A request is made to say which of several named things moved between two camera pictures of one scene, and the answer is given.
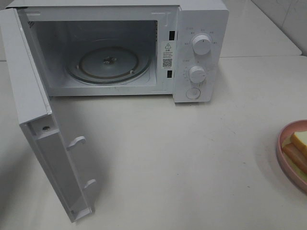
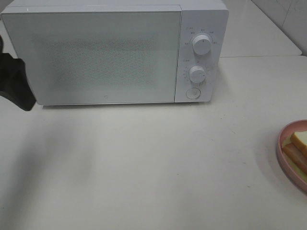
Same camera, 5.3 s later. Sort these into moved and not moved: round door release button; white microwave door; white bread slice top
Moved: white microwave door
Not moved: round door release button; white bread slice top
